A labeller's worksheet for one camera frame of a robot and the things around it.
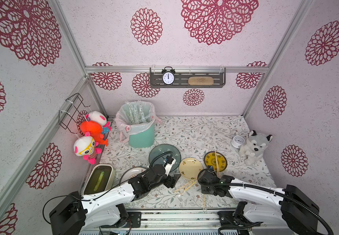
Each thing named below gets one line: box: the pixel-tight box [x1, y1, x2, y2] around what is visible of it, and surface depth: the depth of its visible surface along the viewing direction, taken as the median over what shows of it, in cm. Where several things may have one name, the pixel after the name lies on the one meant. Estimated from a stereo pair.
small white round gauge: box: [231, 134, 245, 149], surface depth 104 cm
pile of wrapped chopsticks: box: [172, 179, 198, 197], surface depth 85 cm
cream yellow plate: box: [178, 157, 204, 181], surface depth 95 cm
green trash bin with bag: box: [114, 100, 162, 149], surface depth 91 cm
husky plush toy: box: [239, 130, 274, 166], surface depth 85 cm
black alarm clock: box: [161, 66, 176, 86], surface depth 92 cm
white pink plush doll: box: [85, 110, 112, 132], surface depth 96 cm
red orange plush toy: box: [80, 120, 109, 147], surface depth 90 cm
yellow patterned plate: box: [203, 151, 228, 172], surface depth 97 cm
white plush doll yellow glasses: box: [73, 131, 102, 165], surface depth 83 cm
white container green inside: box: [82, 164, 116, 196], surface depth 84 cm
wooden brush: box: [187, 76, 214, 86], surface depth 92 cm
